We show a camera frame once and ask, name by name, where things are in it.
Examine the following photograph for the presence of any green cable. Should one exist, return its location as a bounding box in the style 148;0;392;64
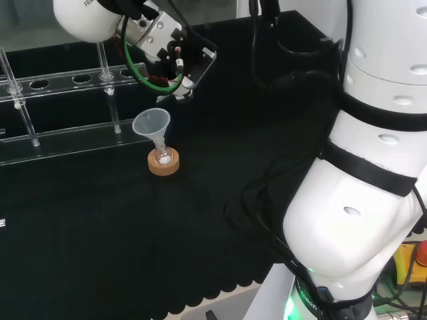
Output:
122;15;183;95

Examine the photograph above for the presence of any cork ring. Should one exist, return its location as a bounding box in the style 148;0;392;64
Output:
147;149;181;176

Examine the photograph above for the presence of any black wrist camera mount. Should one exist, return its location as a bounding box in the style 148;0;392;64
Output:
186;45;218;91

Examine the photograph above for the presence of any yellow stop button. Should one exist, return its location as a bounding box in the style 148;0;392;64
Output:
390;239;427;291

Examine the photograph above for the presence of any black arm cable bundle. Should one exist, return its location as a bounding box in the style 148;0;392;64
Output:
247;0;355;89

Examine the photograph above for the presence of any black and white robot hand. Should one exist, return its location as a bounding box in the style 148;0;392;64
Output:
117;0;205;101

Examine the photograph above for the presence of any black table cloth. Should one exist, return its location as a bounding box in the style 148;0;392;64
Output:
0;9;345;320

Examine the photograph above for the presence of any small round-bottom glass flask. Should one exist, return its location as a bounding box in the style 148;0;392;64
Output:
153;139;173;165

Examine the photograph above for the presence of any translucent plastic funnel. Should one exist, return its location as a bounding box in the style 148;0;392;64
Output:
131;108;171;151

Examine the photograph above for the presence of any clear acrylic funnel stand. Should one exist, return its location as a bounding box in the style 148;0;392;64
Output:
0;42;158;167

